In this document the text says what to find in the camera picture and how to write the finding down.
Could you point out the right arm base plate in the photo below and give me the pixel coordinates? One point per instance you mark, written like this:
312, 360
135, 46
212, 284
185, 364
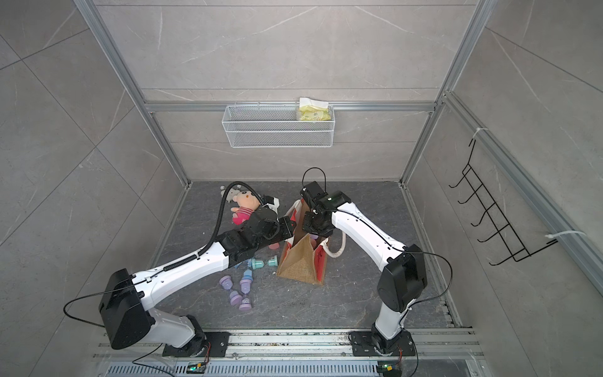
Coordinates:
373, 344

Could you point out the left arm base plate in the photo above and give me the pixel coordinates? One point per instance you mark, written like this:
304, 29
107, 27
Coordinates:
214, 345

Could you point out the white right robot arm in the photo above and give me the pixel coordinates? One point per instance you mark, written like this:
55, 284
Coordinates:
403, 269

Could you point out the white fluffy plush toy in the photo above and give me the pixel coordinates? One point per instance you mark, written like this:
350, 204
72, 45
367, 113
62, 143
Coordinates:
231, 193

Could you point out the black wire hook rack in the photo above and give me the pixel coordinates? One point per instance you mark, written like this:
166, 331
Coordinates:
494, 212

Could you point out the yellow wipes packet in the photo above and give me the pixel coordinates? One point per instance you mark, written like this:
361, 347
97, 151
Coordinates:
313, 110

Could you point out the purple hourglass front left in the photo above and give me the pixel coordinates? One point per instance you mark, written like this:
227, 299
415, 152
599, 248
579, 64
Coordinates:
245, 305

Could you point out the white wire wall basket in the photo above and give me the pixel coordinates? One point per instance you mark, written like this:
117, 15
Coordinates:
276, 126

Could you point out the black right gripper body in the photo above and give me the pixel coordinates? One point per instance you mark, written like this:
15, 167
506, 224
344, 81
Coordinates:
313, 225

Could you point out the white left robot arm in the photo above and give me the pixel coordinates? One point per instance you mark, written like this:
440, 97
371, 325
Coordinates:
128, 306

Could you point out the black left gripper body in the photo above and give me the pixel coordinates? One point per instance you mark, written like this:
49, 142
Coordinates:
279, 232

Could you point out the blue hourglass in pile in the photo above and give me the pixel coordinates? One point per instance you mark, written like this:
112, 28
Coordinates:
248, 275

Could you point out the pink plush doll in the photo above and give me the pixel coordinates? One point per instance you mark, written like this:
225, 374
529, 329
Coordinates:
246, 204

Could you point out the green hourglass centre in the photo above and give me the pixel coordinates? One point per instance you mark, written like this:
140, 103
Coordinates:
255, 264

